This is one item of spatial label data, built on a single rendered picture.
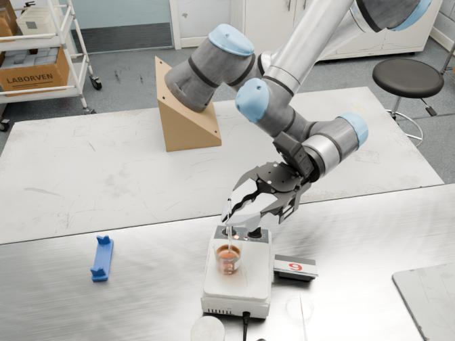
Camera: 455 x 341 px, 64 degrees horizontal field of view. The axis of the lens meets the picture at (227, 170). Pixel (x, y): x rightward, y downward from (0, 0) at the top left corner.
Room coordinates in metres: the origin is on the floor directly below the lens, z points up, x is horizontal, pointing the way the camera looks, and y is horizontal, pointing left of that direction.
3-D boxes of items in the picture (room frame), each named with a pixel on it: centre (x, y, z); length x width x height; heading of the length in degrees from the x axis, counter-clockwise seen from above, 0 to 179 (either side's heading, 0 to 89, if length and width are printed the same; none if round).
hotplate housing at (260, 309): (0.38, -0.02, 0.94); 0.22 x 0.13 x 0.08; 173
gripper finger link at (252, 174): (0.42, -0.05, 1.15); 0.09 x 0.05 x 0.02; 131
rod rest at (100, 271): (0.43, 0.28, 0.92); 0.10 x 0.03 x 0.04; 5
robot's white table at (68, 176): (0.79, 0.05, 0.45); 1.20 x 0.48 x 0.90; 99
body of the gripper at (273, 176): (0.44, -0.11, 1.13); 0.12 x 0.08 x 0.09; 132
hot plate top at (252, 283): (0.36, -0.02, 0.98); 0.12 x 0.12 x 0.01; 83
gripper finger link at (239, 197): (0.38, -0.02, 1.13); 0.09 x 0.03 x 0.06; 131
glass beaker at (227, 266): (0.36, 0.00, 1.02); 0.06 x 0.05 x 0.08; 76
